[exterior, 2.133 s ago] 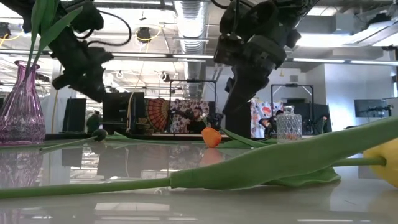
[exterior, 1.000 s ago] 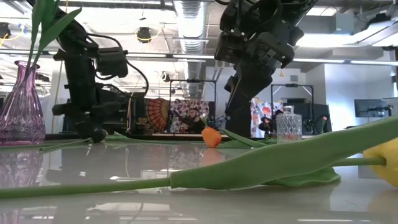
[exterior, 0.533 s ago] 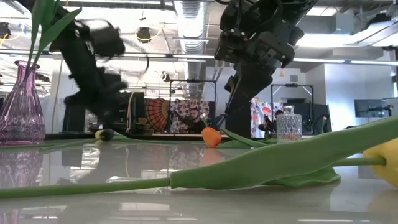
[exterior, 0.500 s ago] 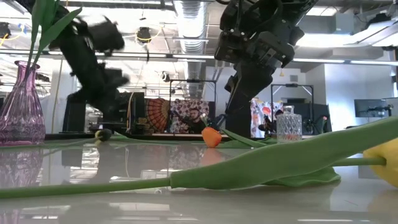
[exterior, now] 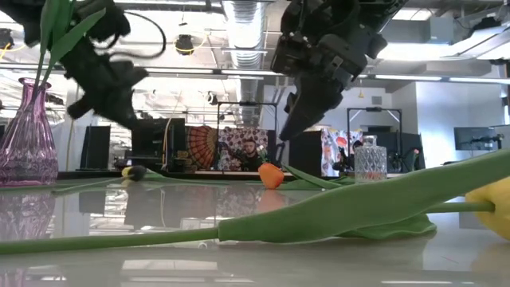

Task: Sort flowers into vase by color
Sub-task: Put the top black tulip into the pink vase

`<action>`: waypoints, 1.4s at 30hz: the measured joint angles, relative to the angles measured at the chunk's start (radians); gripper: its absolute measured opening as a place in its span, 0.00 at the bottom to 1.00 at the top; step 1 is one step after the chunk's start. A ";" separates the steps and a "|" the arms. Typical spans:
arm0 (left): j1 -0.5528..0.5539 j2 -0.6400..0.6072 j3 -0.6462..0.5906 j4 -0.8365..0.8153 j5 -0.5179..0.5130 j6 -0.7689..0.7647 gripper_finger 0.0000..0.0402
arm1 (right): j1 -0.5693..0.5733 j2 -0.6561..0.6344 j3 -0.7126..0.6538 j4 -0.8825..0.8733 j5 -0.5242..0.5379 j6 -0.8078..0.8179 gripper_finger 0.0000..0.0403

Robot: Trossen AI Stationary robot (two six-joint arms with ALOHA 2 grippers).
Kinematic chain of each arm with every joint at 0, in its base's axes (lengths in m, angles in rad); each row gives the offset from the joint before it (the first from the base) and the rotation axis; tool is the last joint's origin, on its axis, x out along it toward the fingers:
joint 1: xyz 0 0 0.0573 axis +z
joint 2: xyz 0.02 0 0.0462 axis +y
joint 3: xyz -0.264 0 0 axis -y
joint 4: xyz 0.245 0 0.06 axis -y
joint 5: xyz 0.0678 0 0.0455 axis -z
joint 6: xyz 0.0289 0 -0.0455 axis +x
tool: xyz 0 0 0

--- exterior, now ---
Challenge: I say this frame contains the white floral cloth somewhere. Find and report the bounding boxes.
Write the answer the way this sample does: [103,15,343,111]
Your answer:
[320,126,363,178]

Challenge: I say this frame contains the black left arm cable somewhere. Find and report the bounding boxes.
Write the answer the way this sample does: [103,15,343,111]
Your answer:
[113,10,167,60]

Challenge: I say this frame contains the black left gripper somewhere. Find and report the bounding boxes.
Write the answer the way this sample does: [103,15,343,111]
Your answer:
[59,37,149,130]

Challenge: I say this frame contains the pink tulips in small vase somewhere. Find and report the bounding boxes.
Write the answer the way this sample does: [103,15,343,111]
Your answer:
[409,147,422,171]

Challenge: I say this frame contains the silver ventilation duct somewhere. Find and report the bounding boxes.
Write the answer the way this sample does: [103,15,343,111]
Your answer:
[221,0,267,128]

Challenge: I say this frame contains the orange mandala tapestry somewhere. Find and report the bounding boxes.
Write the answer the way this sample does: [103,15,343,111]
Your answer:
[185,125,219,171]

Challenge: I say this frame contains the dark red floral tapestry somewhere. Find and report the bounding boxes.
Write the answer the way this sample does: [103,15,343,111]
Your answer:
[218,127,269,172]

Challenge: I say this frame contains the black partition panel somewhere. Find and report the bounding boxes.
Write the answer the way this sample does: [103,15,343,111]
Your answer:
[79,124,112,171]
[288,130,323,178]
[130,117,186,173]

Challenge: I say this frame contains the clear cut-glass vase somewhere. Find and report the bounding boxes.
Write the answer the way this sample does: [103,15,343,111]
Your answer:
[353,134,389,184]

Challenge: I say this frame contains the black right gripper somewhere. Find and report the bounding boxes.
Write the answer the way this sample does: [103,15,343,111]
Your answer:
[269,0,390,142]

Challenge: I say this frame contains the yellow artificial tulip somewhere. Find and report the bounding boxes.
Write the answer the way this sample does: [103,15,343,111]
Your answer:
[0,149,510,256]

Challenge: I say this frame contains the thin yellow hanging cable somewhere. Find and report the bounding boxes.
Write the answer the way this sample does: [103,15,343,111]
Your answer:
[161,91,179,171]

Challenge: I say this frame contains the purple glass vase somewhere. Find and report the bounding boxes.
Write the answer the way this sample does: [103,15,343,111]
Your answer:
[0,77,60,188]

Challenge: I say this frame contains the black metal rig frame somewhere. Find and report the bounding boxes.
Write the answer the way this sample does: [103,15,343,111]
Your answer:
[345,106,403,172]
[216,100,279,173]

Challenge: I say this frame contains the black round ceiling fixture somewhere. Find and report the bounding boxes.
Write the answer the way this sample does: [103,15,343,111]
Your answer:
[174,33,195,56]

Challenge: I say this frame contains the black artificial tulip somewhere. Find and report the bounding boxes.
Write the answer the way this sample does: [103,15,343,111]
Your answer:
[50,164,148,196]

